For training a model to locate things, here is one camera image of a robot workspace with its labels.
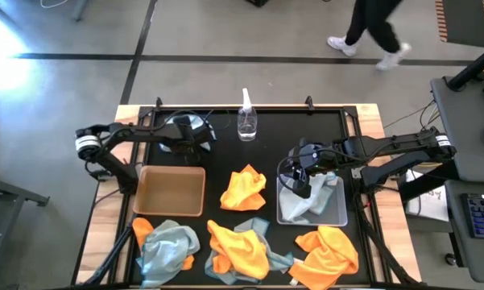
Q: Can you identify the grey metal stand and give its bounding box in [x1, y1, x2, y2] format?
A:
[0, 160, 50, 290]

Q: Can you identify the grey desk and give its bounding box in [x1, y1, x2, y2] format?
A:
[429, 75, 484, 183]
[445, 180, 484, 283]

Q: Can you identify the translucent white rectangular basket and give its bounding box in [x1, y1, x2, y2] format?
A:
[275, 173, 350, 227]

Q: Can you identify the black floor cable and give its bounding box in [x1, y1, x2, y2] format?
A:
[382, 99, 442, 134]

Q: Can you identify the clear spray bottle white nozzle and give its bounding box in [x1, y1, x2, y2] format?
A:
[236, 87, 259, 143]

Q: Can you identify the brown rectangular basket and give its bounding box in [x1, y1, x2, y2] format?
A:
[132, 165, 207, 218]

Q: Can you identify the orange microfiber towel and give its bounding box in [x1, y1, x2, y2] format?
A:
[219, 164, 267, 212]
[206, 219, 271, 281]
[288, 224, 360, 290]
[131, 217, 196, 271]

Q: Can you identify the black computer keyboard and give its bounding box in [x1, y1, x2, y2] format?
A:
[461, 193, 484, 241]

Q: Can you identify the black diagonal frame strut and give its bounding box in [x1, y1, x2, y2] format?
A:
[356, 193, 420, 287]
[82, 225, 134, 287]

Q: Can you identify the dark floor mat striped edge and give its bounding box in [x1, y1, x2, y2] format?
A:
[434, 0, 484, 48]

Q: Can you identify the person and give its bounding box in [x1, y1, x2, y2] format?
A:
[327, 0, 412, 73]

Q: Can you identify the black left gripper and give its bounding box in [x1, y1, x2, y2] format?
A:
[163, 115, 213, 160]

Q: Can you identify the white paper sheet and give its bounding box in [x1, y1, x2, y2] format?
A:
[404, 171, 450, 222]

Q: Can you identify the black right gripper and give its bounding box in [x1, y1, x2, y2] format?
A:
[285, 139, 341, 200]

